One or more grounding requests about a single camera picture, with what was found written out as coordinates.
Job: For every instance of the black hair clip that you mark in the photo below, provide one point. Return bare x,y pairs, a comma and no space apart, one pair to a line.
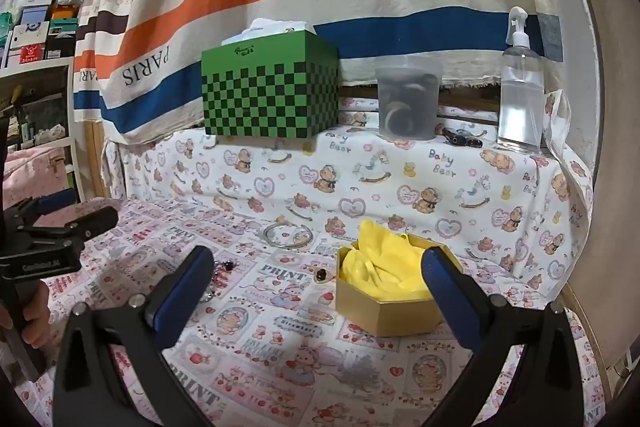
462,137

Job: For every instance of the beaded jewelry piece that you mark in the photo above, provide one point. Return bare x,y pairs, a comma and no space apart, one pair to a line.
218,279

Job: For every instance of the silver bangle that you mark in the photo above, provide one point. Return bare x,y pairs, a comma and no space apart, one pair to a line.
272,241

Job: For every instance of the pink bag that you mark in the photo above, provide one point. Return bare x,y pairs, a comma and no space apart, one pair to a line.
35,174

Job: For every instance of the yellow cloth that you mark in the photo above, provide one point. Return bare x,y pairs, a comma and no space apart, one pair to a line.
385,262

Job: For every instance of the white storage shelf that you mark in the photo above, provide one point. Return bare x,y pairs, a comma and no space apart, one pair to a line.
45,72

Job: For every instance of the wooden board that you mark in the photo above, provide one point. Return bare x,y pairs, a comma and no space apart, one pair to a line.
605,157

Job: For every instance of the wooden bed frame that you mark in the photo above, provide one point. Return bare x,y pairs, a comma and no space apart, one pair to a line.
95,162

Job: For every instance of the blue denim patch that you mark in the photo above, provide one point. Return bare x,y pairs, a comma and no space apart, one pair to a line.
550,37

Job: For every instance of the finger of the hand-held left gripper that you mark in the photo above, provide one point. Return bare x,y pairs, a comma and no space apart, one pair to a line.
56,202
92,219

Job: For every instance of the green checkered box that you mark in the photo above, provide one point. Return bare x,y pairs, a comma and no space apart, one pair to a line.
270,92

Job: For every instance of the bear print cloth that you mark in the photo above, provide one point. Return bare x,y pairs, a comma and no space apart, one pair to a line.
400,187

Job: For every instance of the patchwork print cloth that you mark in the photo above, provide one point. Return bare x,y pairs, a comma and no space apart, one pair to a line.
280,357

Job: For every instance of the translucent plastic container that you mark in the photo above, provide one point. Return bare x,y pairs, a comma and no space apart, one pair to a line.
407,102

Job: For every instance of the clear spray bottle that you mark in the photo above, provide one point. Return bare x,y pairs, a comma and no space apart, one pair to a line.
520,102

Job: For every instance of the white tissue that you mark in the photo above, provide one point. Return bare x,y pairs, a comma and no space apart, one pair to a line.
270,27

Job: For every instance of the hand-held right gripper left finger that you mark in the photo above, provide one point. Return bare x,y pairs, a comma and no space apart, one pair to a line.
182,289

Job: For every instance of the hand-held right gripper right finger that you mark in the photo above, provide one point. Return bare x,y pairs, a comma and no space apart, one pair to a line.
446,284

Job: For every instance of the stack of boxes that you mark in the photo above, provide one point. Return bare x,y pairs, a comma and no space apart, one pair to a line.
40,27

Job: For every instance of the person's left hand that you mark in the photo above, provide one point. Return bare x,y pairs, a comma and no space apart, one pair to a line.
32,313

